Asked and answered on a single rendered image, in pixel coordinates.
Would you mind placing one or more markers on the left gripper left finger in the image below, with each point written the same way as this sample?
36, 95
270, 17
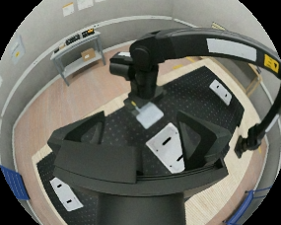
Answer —
75, 130

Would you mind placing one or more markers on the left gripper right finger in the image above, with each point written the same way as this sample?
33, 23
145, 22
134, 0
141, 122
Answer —
213, 139

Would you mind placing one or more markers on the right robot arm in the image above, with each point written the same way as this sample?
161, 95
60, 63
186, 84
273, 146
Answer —
159, 46

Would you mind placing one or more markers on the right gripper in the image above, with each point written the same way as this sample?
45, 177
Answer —
146, 95

